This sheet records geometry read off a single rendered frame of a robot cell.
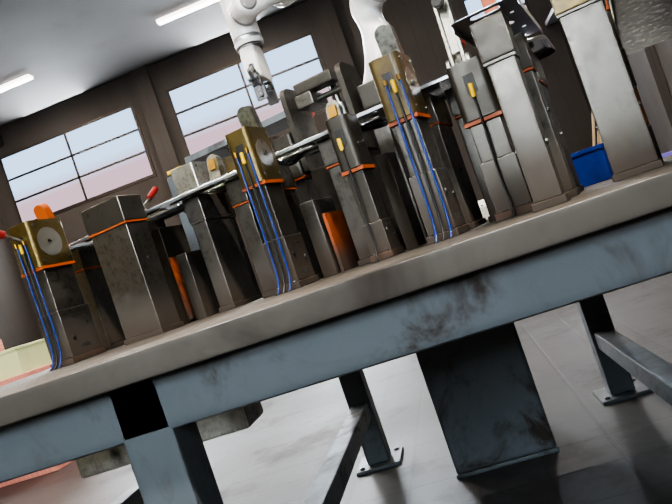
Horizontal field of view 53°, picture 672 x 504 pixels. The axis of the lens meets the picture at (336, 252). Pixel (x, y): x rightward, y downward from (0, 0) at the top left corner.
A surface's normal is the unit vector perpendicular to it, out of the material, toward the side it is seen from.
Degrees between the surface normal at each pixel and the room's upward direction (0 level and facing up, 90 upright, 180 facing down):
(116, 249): 90
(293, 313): 90
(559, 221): 90
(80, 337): 90
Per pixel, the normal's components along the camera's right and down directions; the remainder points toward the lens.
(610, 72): -0.40, 0.13
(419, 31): -0.15, 0.04
